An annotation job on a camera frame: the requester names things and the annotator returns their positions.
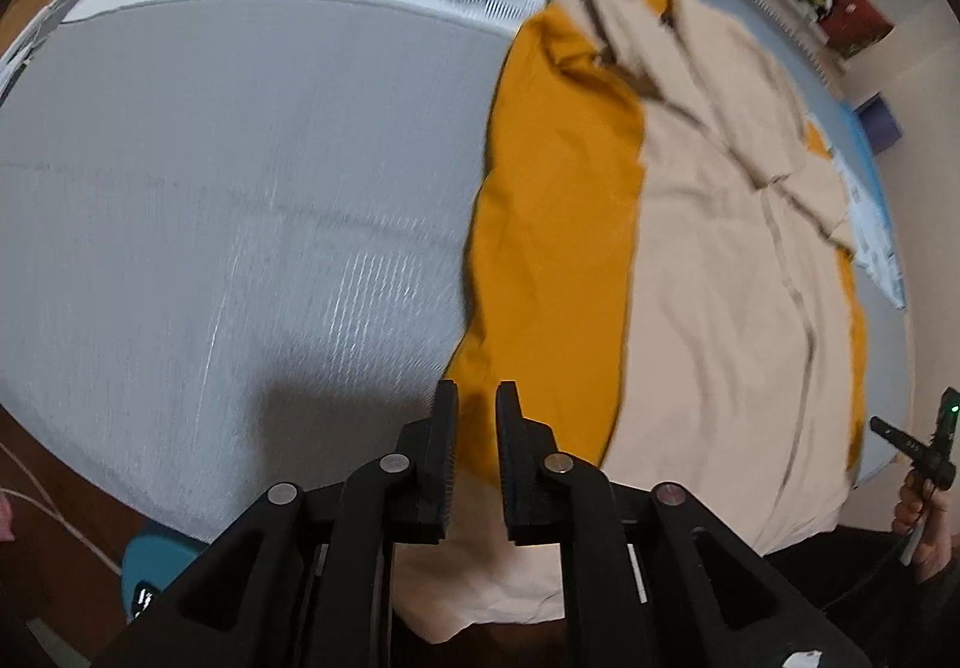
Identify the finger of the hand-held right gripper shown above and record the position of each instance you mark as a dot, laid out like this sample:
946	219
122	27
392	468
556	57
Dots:
896	435

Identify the purple bag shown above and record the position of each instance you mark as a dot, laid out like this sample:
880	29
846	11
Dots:
881	127

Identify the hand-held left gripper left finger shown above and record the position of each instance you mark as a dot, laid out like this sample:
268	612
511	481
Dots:
444	458

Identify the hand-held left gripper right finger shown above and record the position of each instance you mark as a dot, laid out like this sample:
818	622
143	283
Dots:
510	473

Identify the teal round stool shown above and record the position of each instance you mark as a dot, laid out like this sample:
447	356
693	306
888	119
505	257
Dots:
157	563

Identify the person's right hand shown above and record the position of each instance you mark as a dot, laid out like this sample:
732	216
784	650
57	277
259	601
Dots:
934	533

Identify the pink cloth item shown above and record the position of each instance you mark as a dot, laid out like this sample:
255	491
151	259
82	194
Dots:
4	518

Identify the beige and mustard hooded jacket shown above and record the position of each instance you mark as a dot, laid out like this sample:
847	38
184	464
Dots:
712	263

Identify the bed with grey sheet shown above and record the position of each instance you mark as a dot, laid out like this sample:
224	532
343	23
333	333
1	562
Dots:
225	226

